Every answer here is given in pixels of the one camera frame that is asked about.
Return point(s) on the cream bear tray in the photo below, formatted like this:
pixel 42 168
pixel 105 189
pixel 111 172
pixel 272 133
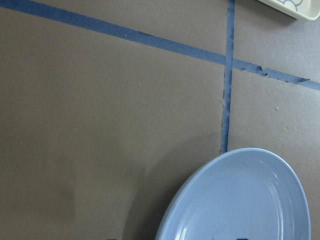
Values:
pixel 308 10

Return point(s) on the blue plate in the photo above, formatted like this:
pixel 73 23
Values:
pixel 244 194

